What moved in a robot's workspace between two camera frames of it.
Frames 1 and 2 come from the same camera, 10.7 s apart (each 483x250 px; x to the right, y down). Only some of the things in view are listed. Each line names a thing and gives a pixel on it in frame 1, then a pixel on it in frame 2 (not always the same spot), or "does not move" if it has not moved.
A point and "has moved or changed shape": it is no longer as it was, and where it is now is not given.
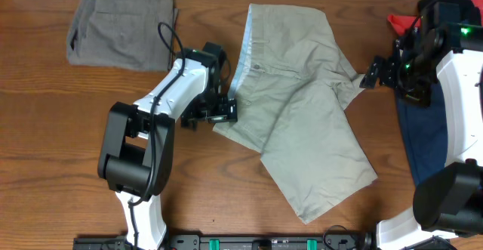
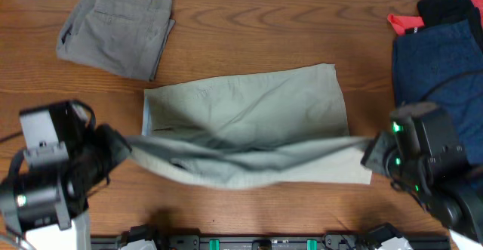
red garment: x=403 y=24 does not move
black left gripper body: x=218 y=109 to x=100 y=153
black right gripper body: x=413 y=78 to x=374 y=158
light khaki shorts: x=290 y=84 has moved or changed shape
